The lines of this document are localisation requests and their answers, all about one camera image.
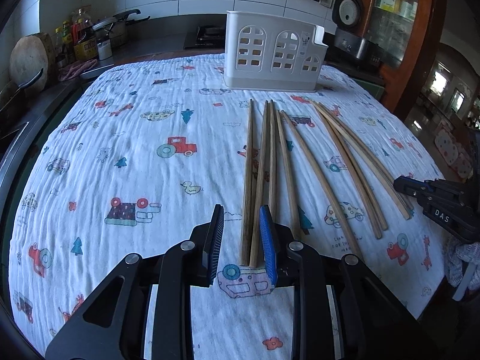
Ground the cartoon print white cloth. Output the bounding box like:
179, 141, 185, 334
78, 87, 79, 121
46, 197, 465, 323
8, 55, 444, 359

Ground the wooden glass door cabinet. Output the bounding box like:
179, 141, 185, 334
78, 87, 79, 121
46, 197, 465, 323
357, 0, 447, 120

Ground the black rice cooker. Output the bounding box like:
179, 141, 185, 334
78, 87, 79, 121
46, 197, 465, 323
332, 0, 380, 65

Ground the white plastic utensil holder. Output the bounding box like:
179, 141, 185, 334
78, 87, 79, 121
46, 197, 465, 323
224, 10, 328, 92

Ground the black wok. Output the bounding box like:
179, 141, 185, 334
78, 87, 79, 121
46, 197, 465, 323
1, 68, 44, 111

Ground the pink cloth on counter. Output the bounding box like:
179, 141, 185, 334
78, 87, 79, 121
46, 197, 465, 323
58, 58, 98, 82

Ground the small white jar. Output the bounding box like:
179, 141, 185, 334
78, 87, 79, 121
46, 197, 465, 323
97, 38, 112, 61

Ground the yellow label sauce bottle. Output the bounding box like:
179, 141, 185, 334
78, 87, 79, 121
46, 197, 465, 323
72, 8, 98, 61

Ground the round wooden cutting board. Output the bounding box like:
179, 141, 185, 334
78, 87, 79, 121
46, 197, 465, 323
9, 33, 57, 93

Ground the silver pressure cooker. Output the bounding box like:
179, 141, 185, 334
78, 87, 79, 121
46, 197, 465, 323
93, 9, 151, 48

